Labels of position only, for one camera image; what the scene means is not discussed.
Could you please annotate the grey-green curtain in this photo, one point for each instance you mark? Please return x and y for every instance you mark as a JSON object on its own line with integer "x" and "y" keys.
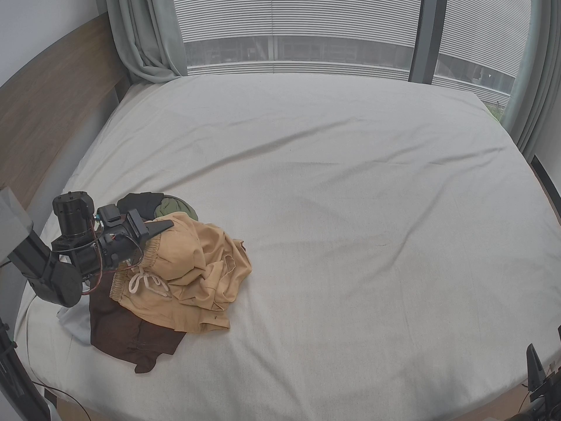
{"x": 539, "y": 81}
{"x": 140, "y": 24}

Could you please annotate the pale grey garment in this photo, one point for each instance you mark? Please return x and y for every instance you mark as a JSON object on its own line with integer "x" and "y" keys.
{"x": 76, "y": 322}

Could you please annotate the bed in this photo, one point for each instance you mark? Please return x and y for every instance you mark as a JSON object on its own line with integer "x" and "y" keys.
{"x": 307, "y": 147}

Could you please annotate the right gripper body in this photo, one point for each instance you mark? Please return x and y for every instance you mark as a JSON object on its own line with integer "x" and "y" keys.
{"x": 550, "y": 395}

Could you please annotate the black garment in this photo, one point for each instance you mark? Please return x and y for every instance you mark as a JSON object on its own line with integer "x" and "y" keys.
{"x": 136, "y": 204}

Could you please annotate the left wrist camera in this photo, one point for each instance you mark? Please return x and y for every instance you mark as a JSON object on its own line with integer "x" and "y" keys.
{"x": 109, "y": 215}

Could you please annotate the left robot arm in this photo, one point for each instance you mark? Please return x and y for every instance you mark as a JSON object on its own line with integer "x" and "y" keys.
{"x": 70, "y": 217}

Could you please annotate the green garment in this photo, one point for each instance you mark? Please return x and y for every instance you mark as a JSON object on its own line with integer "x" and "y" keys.
{"x": 175, "y": 206}

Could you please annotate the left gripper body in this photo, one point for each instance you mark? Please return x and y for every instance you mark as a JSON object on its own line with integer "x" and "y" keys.
{"x": 116, "y": 248}

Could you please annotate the brown garment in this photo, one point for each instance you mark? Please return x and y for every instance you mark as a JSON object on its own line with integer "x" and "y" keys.
{"x": 127, "y": 327}

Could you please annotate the window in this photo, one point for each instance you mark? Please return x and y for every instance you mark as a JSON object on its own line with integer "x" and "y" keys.
{"x": 307, "y": 15}

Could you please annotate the tan shorts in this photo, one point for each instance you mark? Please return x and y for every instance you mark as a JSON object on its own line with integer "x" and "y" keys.
{"x": 197, "y": 270}

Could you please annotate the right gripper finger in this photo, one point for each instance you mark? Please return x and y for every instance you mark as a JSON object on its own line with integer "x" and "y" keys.
{"x": 534, "y": 369}

